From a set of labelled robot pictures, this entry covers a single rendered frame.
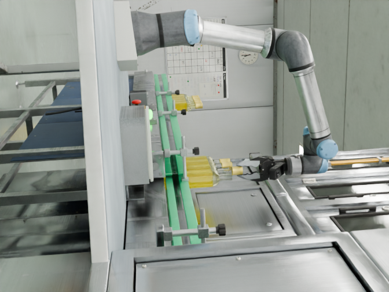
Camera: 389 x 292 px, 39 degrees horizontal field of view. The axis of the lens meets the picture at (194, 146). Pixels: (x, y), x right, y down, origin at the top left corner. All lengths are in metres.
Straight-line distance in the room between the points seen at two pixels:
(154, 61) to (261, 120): 1.83
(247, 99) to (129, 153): 6.48
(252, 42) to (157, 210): 0.75
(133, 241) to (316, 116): 0.87
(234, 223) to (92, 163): 1.03
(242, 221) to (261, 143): 6.35
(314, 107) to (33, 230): 1.14
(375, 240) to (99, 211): 0.55
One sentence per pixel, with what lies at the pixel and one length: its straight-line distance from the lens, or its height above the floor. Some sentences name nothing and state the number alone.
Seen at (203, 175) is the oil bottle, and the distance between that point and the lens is 2.06.
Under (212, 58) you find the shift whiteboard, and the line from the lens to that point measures 7.93.
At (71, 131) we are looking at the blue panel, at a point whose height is 0.51.
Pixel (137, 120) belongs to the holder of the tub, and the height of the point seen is 0.81.
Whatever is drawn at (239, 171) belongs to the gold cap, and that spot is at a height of 1.18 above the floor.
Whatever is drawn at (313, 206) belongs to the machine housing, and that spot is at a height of 1.47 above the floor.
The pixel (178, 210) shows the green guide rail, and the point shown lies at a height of 0.91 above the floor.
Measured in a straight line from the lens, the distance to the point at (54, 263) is 1.10.
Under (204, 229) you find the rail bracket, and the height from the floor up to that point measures 0.96.
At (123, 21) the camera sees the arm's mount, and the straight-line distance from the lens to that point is 1.81.
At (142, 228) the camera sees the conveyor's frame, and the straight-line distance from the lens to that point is 1.58.
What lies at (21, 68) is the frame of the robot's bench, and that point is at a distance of 2.68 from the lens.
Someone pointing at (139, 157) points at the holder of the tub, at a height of 0.80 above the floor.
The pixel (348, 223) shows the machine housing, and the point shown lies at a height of 1.56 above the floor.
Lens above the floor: 0.85
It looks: 4 degrees up
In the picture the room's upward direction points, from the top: 86 degrees clockwise
